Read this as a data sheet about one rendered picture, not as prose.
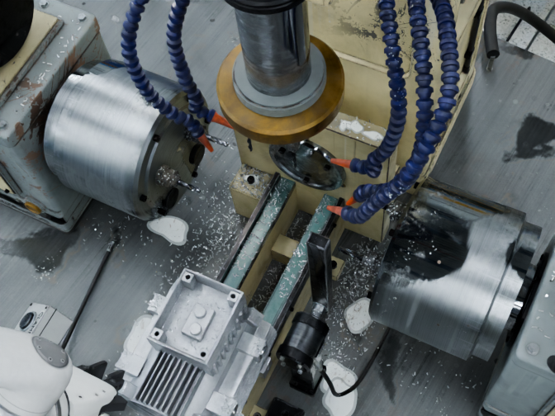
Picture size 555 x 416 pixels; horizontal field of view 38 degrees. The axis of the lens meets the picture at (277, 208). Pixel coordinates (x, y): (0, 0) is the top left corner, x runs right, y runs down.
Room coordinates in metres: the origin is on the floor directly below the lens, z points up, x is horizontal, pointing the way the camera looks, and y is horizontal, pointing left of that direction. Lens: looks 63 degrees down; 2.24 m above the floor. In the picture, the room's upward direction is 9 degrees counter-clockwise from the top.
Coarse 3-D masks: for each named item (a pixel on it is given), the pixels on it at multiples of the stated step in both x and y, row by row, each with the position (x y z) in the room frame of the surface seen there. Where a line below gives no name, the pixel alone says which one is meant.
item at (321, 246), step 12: (312, 240) 0.46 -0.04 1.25; (324, 240) 0.46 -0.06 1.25; (312, 252) 0.45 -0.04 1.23; (324, 252) 0.44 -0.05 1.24; (312, 264) 0.45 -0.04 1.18; (324, 264) 0.44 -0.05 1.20; (312, 276) 0.45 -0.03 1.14; (324, 276) 0.44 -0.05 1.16; (312, 288) 0.46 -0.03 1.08; (324, 288) 0.44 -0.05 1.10; (312, 300) 0.46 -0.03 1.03; (324, 300) 0.45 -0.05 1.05; (324, 312) 0.44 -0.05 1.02
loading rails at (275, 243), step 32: (288, 192) 0.72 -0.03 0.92; (256, 224) 0.66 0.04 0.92; (288, 224) 0.70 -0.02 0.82; (320, 224) 0.64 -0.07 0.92; (256, 256) 0.60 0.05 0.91; (288, 256) 0.62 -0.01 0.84; (256, 288) 0.58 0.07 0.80; (288, 288) 0.53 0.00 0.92; (288, 320) 0.48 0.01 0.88; (256, 384) 0.38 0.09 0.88
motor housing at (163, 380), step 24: (144, 336) 0.43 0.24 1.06; (240, 336) 0.40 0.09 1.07; (264, 336) 0.40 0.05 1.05; (168, 360) 0.37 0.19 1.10; (240, 360) 0.37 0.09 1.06; (264, 360) 0.38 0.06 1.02; (144, 384) 0.35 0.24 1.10; (168, 384) 0.34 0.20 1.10; (192, 384) 0.34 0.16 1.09; (216, 384) 0.33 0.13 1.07; (240, 384) 0.33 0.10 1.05; (144, 408) 0.34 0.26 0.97; (168, 408) 0.30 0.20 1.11; (192, 408) 0.30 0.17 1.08; (240, 408) 0.31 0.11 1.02
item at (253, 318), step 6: (252, 312) 0.43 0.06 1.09; (258, 312) 0.43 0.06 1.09; (246, 318) 0.42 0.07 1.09; (252, 318) 0.42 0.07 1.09; (258, 318) 0.42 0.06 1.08; (252, 324) 0.42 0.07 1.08; (258, 324) 0.41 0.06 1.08; (126, 384) 0.35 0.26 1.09; (132, 384) 0.35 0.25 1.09; (120, 390) 0.34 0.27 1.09; (126, 390) 0.34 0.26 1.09; (132, 390) 0.34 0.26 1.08; (126, 396) 0.33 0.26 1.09; (132, 396) 0.33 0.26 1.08; (192, 414) 0.29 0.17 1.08; (198, 414) 0.29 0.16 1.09
